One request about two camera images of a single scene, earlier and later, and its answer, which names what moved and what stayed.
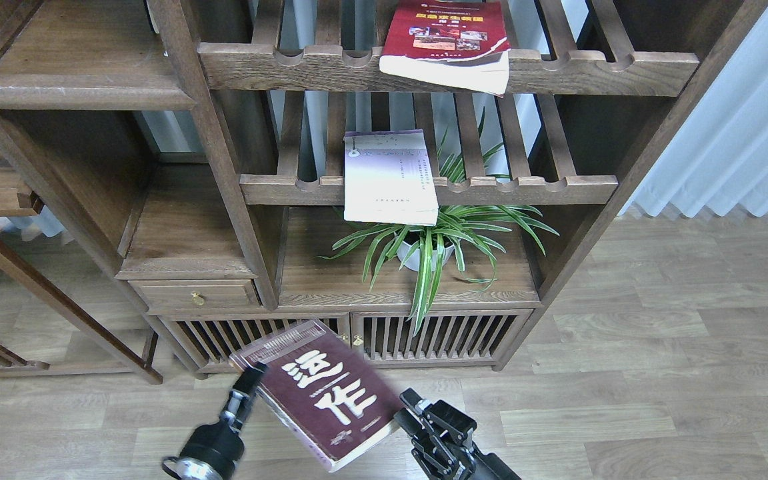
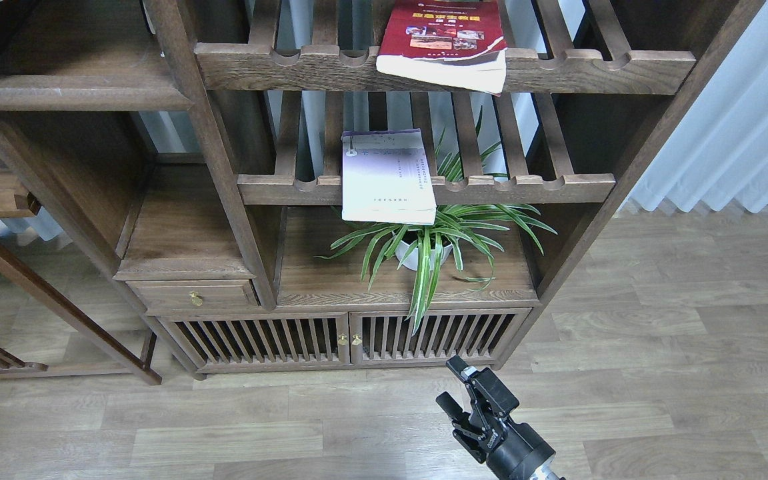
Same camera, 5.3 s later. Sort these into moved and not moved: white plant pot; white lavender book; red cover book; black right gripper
Moved: black right gripper
Not moved: white lavender book; red cover book; white plant pot
